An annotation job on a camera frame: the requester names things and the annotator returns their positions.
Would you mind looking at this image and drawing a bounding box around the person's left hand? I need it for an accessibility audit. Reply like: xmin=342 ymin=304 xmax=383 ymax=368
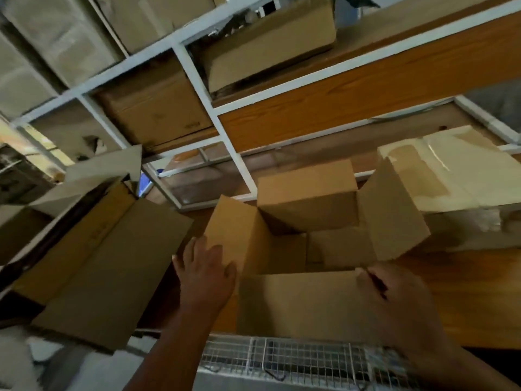
xmin=172 ymin=236 xmax=237 ymax=318

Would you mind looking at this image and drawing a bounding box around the person's right hand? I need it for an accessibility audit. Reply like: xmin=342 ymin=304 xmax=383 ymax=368
xmin=355 ymin=262 xmax=450 ymax=357

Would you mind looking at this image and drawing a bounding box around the small cardboard box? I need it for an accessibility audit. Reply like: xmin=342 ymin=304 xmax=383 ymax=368
xmin=203 ymin=158 xmax=431 ymax=345

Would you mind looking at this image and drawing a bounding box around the person's right forearm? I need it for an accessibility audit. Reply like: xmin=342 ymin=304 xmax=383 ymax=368
xmin=401 ymin=336 xmax=521 ymax=391

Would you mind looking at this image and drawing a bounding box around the person's left forearm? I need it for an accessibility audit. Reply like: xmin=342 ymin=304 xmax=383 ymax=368
xmin=123 ymin=306 xmax=222 ymax=391

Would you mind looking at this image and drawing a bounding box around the large open cardboard box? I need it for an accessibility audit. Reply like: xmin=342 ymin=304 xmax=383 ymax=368
xmin=11 ymin=144 xmax=194 ymax=355

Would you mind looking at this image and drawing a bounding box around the small blue object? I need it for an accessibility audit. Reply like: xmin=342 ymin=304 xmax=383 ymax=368
xmin=138 ymin=172 xmax=154 ymax=198

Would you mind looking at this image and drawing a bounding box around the pale taped cardboard box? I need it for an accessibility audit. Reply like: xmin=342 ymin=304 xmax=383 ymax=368
xmin=377 ymin=125 xmax=521 ymax=254

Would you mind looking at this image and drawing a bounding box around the dark brown cardboard box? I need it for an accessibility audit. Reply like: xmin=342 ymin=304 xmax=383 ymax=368
xmin=95 ymin=70 xmax=215 ymax=154

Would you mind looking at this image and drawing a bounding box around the torn brown cardboard box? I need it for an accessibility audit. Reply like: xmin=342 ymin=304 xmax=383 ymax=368
xmin=30 ymin=99 xmax=123 ymax=162

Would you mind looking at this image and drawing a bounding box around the closed brown cardboard box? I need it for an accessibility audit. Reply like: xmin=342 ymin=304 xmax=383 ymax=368
xmin=199 ymin=0 xmax=338 ymax=94

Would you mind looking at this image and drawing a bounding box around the tall brown cardboard box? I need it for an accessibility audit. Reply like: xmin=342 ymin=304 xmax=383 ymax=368
xmin=90 ymin=0 xmax=217 ymax=54

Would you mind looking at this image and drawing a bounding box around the pale wrapped cardboard box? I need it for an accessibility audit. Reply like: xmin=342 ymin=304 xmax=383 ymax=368
xmin=0 ymin=0 xmax=123 ymax=89

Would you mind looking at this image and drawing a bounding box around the wire mesh basket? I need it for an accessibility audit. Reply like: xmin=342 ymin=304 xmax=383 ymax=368
xmin=199 ymin=333 xmax=412 ymax=391

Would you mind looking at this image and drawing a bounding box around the white metal shelf frame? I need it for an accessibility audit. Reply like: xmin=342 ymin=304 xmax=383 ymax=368
xmin=0 ymin=0 xmax=521 ymax=211

